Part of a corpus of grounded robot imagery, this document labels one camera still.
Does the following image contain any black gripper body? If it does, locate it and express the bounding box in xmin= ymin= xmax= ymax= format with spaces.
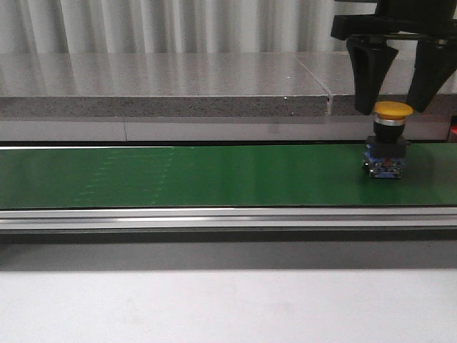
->
xmin=331 ymin=14 xmax=456 ymax=40

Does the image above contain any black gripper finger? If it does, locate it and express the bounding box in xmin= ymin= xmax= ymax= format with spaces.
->
xmin=346 ymin=37 xmax=398 ymax=115
xmin=406 ymin=39 xmax=456 ymax=112

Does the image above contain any yellow mushroom push button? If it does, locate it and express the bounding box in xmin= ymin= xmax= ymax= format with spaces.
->
xmin=363 ymin=101 xmax=413 ymax=179

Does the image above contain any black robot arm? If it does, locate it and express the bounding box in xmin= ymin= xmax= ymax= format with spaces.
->
xmin=331 ymin=0 xmax=456 ymax=114

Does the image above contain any green conveyor belt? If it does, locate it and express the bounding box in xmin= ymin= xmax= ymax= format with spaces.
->
xmin=1 ymin=143 xmax=456 ymax=209

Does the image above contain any grey stone countertop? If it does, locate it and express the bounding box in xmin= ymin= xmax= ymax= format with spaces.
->
xmin=0 ymin=49 xmax=457 ymax=143

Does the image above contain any white pleated curtain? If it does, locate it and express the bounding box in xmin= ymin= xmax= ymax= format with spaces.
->
xmin=1 ymin=0 xmax=376 ymax=54

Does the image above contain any aluminium conveyor frame rail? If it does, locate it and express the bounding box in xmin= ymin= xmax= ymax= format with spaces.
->
xmin=1 ymin=207 xmax=456 ymax=234

